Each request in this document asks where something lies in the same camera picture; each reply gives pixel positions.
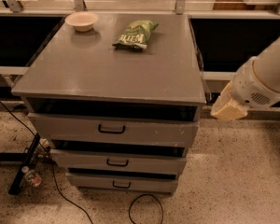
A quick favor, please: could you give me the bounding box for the green chip bag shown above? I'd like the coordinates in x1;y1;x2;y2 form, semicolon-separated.
113;20;159;50

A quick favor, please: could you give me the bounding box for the grey bottom drawer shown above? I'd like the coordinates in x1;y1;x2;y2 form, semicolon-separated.
65;173;178;194

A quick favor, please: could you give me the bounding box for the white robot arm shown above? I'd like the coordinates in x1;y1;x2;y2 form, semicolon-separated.
211;36;280;120

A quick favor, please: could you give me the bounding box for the grey drawer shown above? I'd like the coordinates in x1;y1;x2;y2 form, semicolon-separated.
65;173;178;194
28;113;198;147
50;149;186;175

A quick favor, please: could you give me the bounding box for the black floor cable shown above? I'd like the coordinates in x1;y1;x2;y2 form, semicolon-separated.
0;97;94;224

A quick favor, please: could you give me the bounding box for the black looped cable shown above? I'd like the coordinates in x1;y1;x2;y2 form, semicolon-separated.
128;193;164;224

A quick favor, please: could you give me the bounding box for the plastic bottle on floor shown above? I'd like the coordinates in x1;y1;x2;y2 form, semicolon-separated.
21;166;42;188

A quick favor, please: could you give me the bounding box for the beige bowl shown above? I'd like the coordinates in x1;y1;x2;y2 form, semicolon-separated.
65;11;98;32

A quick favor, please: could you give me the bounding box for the grey top drawer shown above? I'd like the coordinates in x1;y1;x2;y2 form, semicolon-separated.
28;113;198;147

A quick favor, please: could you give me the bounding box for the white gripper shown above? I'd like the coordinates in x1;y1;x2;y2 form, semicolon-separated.
211;56;280;120

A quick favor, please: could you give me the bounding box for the grey middle drawer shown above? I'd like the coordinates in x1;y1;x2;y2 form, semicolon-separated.
50;149;186;175

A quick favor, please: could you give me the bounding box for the black table leg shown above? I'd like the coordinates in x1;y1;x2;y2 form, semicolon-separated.
8;133;40;195

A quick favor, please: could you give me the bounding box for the grey drawer cabinet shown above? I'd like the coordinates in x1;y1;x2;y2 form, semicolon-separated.
12;14;205;181

